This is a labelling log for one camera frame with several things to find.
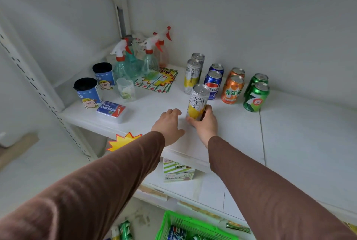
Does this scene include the teal spray bottle grey head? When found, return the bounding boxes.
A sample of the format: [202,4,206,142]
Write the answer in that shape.
[124,35,144,79]

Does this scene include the pile of cans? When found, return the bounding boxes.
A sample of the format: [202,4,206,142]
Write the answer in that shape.
[167,225,202,240]

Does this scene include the yellow starburst tag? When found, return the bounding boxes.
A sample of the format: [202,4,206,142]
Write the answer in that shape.
[107,132,143,152]

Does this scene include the green plastic basket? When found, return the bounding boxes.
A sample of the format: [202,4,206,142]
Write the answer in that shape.
[155,210,240,240]

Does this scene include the person's right forearm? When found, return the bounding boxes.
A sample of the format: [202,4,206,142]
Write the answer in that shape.
[208,136,357,240]

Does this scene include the blue cartoon paper cup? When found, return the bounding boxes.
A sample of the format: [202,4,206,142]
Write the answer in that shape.
[73,77,103,109]
[92,62,116,90]

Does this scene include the clear plastic cup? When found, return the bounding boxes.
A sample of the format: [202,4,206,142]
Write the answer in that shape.
[116,78,136,101]

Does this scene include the person's right hand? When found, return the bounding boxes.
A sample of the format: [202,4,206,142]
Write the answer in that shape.
[186,104,218,148]

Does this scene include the pink spray bottle red trigger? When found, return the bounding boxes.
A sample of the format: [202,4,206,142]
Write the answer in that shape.
[152,26,172,69]

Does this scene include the person's left forearm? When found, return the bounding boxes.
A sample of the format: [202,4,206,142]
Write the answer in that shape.
[0,131,165,240]

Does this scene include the person's left hand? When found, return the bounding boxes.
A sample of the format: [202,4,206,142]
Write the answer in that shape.
[151,108,186,147]

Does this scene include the clear spray bottle white head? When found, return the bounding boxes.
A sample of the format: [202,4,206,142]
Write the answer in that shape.
[132,32,147,51]

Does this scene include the blue red small box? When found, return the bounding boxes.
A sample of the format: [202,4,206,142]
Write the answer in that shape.
[96,101,128,124]

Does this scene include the orange soda can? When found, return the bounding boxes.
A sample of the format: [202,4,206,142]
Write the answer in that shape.
[227,67,246,80]
[221,75,245,105]

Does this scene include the green white snack box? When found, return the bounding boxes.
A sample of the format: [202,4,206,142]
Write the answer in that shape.
[163,158,196,183]

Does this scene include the printed sign cards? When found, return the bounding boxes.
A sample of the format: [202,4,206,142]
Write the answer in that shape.
[134,67,179,94]

